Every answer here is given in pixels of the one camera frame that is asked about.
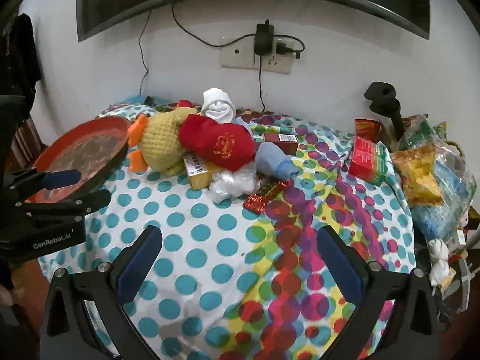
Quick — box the polka dot table cloth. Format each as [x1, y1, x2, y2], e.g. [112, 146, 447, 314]
[37, 101, 418, 360]

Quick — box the small white sock bundle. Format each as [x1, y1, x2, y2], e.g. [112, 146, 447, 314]
[427, 239, 449, 287]

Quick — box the green clear snack bag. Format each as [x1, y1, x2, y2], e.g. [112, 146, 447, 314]
[397, 115, 447, 151]

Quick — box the red round tray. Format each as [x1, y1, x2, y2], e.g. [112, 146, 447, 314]
[28, 116, 131, 203]

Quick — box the red foil candy bar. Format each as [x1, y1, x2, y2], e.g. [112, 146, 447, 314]
[242, 177, 289, 214]

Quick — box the yellow medicine box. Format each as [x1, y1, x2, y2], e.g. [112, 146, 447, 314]
[183, 153, 222, 190]

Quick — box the yellow knitted duck toy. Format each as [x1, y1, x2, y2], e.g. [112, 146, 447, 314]
[127, 106, 198, 176]

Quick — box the black clamp stand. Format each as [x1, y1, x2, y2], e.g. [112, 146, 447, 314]
[364, 81, 405, 140]

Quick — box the blue plastic bag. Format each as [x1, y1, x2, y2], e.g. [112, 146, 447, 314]
[410, 145, 477, 241]

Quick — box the black power adapter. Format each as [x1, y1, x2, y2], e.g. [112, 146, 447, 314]
[254, 19, 274, 57]

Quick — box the black wall plug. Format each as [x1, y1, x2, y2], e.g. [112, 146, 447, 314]
[276, 42, 303, 59]

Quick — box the red sock with gold print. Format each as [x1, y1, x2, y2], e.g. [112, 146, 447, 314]
[178, 115, 256, 172]

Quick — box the thin black television cable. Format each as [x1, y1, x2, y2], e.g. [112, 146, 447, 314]
[136, 9, 153, 97]

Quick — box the clear plastic bag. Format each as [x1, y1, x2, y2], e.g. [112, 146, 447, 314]
[208, 162, 259, 204]

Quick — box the dark red barcode box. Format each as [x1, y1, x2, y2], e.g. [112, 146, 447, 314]
[264, 133, 299, 155]

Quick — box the light blue sock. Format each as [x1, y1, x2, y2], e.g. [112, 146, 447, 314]
[255, 141, 299, 180]

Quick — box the red green flat box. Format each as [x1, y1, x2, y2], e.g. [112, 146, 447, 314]
[348, 136, 387, 186]

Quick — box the black adapter cable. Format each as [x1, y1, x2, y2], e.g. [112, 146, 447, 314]
[257, 53, 267, 113]

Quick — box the white wall socket plate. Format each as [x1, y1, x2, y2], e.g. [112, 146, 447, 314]
[220, 37, 294, 75]

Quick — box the red snack packet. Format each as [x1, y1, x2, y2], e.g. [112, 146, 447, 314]
[355, 119, 381, 142]

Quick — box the yellow snack bag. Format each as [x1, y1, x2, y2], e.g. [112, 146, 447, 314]
[391, 145, 444, 206]

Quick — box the black hanging garment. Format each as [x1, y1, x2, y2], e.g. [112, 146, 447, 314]
[1, 14, 42, 169]

